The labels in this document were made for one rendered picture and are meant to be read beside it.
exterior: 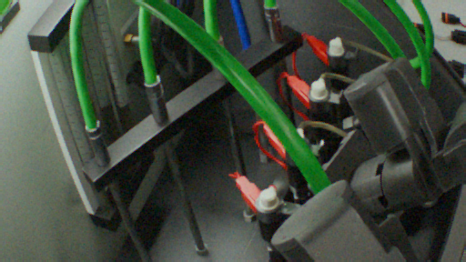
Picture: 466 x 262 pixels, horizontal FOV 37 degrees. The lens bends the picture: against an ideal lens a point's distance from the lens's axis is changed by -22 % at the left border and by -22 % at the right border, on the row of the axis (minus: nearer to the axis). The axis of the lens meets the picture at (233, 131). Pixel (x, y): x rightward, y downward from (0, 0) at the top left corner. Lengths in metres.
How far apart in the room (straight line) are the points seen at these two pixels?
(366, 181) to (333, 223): 0.26
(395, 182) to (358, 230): 0.22
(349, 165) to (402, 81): 0.13
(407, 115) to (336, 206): 0.21
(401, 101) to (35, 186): 0.49
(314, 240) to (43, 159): 0.56
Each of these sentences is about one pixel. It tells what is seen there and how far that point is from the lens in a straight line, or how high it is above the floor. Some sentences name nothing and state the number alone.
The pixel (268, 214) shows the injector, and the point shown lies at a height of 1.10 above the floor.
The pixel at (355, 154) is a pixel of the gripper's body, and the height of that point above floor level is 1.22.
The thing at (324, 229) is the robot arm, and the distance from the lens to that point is 0.45.
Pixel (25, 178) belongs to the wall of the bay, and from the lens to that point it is 0.93.
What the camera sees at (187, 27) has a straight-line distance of 0.59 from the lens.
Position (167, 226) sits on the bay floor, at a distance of 1.22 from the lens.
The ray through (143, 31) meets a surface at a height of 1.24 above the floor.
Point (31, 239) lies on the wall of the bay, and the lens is 0.97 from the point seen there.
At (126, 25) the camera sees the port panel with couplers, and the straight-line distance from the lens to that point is 1.09.
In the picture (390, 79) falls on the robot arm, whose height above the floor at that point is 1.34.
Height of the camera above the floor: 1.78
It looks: 46 degrees down
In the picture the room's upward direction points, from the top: 11 degrees counter-clockwise
